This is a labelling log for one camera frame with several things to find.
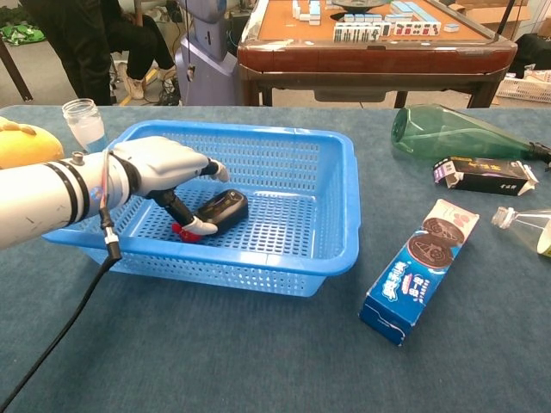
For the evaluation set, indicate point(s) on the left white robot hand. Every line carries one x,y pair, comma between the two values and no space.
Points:
159,165

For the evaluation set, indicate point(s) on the blue cookie box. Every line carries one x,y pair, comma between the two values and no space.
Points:
413,275

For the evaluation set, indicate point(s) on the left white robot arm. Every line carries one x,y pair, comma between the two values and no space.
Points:
39,202

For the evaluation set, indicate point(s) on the blue plastic mesh basket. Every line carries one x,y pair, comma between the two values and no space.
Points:
280,206

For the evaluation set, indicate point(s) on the clear glass jar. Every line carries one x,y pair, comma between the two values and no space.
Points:
84,125

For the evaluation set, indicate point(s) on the blue grey machine base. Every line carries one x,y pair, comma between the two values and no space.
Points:
206,64

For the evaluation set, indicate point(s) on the person with white sneakers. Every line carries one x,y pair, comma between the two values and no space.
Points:
138,43

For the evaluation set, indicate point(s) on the yellow plush duck toy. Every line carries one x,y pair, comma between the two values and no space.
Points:
26,148

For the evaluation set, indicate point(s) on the standing person black clothes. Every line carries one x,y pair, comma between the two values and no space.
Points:
73,43

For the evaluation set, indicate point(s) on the green plastic bag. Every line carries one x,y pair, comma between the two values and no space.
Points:
21,33

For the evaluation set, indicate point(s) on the teal felt table cloth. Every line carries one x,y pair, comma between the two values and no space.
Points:
215,353

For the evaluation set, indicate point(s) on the stacked blue white mahjong tiles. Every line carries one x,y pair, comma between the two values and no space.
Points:
306,10

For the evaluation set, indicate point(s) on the brown mahjong table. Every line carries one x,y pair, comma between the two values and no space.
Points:
366,60

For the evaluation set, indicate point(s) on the mahjong tile row green faces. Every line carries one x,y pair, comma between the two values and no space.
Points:
361,32

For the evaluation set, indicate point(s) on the flat mahjong tile row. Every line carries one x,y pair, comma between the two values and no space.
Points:
366,17

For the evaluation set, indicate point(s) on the green spray bottle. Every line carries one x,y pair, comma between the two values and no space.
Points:
439,133

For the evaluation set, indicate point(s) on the long mahjong tile stack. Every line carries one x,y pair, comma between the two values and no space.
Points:
406,10

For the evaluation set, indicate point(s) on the mahjong tile row red faces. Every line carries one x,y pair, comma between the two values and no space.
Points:
417,29

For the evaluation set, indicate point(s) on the single mahjong tile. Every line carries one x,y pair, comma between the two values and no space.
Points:
451,28

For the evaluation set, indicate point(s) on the black paper carton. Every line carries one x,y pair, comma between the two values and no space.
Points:
486,176

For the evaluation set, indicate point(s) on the white plastic mesh crate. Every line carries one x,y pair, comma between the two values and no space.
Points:
525,88

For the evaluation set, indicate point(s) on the clear plastic bottle green label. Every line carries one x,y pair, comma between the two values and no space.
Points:
529,228

